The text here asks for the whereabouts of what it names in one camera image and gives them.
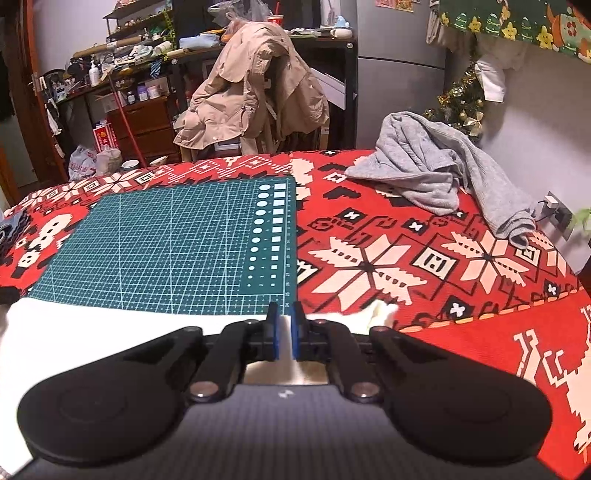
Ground green fuzzy decoration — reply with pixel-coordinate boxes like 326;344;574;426
570;208;591;241

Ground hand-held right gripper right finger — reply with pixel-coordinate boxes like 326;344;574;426
292;302;455;401

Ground light blue pouch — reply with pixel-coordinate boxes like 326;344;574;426
179;33;220;49

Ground wooden door frame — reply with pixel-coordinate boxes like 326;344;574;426
0;0;70;199

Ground wooden drawer cabinet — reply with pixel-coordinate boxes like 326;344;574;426
106;97;178;167

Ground red cardboard box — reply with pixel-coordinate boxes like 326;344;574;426
92;122;121;153

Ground cluttered metal shelf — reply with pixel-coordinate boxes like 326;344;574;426
69;0;185;102

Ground red broom stick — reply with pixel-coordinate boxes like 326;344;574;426
108;69;148;169

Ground white hanging cloth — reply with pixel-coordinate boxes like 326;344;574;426
473;53;506;102

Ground green Christmas wall cloth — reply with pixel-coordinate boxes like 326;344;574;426
436;0;591;61

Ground green cutting mat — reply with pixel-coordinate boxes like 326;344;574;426
28;175;298;317

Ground grey refrigerator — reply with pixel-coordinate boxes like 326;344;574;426
353;0;448;151

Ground red patterned blanket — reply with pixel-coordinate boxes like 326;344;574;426
0;148;591;478

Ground grey sweater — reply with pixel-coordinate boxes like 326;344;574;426
344;111;539;250

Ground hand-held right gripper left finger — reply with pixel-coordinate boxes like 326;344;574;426
127;302;280;401

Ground chair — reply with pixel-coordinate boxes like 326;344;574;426
240;122;333;155

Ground black metal desk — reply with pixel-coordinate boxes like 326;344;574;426
168;34;358;153

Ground blue jeans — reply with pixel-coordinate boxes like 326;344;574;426
0;210;31;252

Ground beige jacket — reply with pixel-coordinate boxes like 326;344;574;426
173;21;331;155

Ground wall socket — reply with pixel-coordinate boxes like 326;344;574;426
538;191;573;241

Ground small Christmas tree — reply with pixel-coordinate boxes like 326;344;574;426
422;34;485;141

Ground grey plastic bag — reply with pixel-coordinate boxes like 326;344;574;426
95;148;123;176

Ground white knit vest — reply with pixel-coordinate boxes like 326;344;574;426
0;298;400;472

